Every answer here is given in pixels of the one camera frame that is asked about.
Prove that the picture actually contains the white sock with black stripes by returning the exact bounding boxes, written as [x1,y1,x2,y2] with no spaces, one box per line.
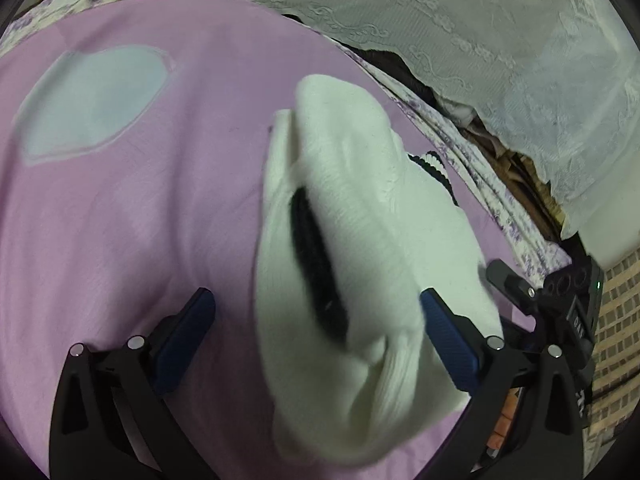
[255,75,501,363]

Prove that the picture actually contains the purple floral white bedding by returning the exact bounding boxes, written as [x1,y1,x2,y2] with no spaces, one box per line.
[1,0,572,285]

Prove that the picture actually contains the purple bed sheet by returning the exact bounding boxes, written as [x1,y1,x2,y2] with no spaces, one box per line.
[1,0,512,479]

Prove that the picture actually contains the white lace cover cloth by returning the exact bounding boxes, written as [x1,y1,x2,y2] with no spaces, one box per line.
[64,0,640,241]

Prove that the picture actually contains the light blue patch on sheet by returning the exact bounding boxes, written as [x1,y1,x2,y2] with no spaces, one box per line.
[13,44,172,165]

